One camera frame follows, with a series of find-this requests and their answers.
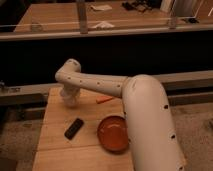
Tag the orange carrot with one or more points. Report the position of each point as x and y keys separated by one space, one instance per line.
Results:
x=103 y=99

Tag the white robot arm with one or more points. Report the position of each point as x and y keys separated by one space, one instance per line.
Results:
x=153 y=140

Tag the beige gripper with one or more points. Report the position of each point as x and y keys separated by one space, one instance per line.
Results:
x=70 y=91

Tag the white crumpled paper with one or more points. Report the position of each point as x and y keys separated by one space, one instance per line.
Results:
x=103 y=25

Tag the white paper sheet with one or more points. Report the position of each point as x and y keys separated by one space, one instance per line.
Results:
x=101 y=7

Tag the orange bowl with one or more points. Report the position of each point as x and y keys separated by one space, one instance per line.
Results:
x=112 y=134

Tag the black rectangular remote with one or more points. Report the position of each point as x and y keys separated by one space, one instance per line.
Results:
x=74 y=128

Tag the metal rail post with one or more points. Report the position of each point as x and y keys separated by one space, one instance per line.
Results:
x=82 y=17

